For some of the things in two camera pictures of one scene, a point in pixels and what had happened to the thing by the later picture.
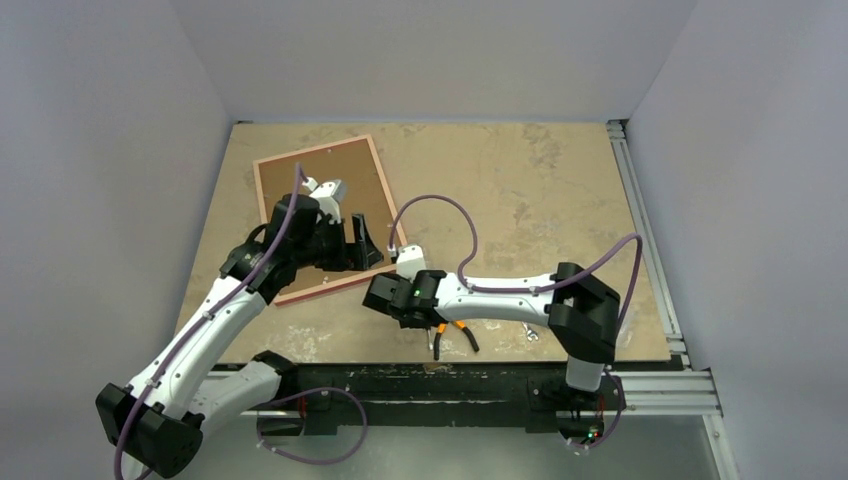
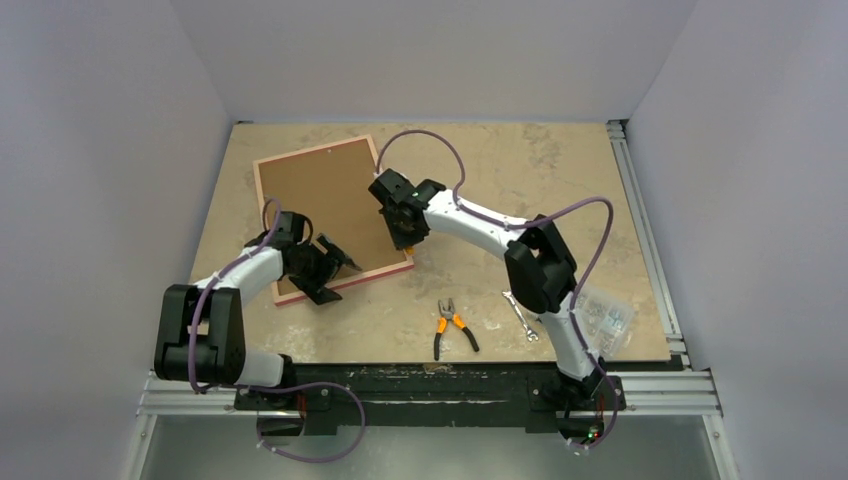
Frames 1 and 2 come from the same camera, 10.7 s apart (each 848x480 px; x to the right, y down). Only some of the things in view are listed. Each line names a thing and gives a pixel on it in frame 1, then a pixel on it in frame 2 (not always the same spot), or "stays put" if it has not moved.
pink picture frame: x=357 y=165 stays put
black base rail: x=532 y=395 stays put
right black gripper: x=379 y=293 to x=403 y=229
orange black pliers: x=441 y=329 stays put
